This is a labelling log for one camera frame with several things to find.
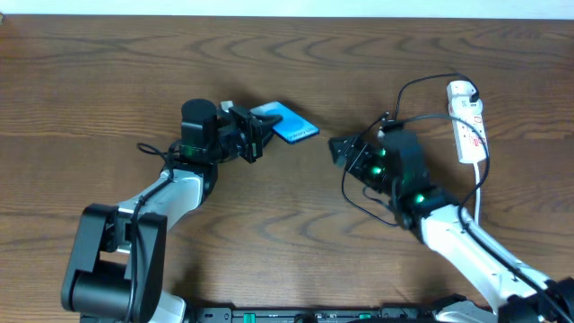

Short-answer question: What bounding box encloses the blue Galaxy smartphone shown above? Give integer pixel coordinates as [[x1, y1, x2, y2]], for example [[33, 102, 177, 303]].
[[250, 101, 319, 144]]

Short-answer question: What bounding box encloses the black USB charging cable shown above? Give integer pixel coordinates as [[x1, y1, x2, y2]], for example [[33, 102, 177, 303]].
[[341, 73, 481, 228]]

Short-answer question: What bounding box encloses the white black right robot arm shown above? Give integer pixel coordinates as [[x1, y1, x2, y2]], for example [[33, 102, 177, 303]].
[[328, 130, 573, 322]]

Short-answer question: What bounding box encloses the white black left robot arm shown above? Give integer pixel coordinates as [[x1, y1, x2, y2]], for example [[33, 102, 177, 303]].
[[60, 99, 283, 323]]

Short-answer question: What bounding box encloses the white USB charger adapter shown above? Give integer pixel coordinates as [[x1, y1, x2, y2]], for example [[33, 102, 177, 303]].
[[448, 96, 483, 119]]

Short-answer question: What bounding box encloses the white power strip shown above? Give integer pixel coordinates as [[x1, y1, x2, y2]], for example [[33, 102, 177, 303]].
[[447, 80, 487, 164]]

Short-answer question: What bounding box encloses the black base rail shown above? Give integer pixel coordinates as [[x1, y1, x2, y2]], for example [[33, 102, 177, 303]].
[[184, 307, 437, 323]]

